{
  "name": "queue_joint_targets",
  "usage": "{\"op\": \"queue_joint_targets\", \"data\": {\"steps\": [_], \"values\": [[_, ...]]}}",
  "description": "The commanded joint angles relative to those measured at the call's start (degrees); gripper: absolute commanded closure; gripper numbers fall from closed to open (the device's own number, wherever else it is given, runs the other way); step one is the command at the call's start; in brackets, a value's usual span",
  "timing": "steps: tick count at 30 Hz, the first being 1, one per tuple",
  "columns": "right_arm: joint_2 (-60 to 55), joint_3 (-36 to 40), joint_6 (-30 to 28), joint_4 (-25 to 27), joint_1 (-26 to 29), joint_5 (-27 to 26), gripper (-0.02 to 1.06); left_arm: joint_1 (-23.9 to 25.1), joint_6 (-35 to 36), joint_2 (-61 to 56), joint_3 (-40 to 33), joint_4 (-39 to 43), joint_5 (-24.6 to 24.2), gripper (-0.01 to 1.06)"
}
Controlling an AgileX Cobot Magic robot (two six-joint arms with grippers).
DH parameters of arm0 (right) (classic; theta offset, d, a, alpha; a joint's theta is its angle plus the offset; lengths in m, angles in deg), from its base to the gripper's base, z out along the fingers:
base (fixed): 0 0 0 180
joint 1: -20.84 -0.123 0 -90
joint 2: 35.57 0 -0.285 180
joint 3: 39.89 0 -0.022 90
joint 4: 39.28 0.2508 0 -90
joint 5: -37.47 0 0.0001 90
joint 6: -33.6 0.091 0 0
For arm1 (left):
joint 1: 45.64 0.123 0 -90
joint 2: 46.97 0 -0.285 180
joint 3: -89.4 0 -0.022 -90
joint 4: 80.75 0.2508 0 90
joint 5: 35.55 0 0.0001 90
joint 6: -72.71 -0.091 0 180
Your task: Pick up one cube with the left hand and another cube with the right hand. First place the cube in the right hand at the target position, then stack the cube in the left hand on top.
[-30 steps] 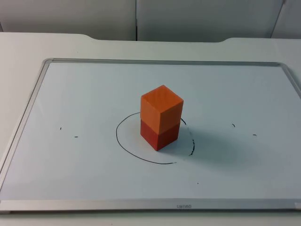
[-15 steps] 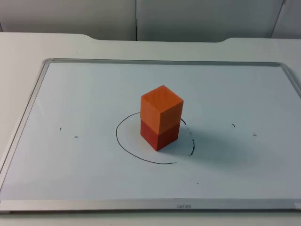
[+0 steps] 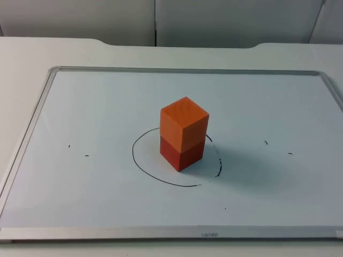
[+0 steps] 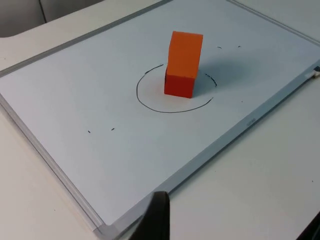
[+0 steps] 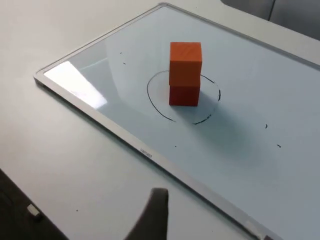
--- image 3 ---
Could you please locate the orange cube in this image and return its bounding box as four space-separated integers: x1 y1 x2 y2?
160 96 210 153

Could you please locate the red cube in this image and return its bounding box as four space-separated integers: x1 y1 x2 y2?
159 133 207 172

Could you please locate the grey-framed whiteboard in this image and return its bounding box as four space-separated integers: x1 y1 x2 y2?
0 65 343 244

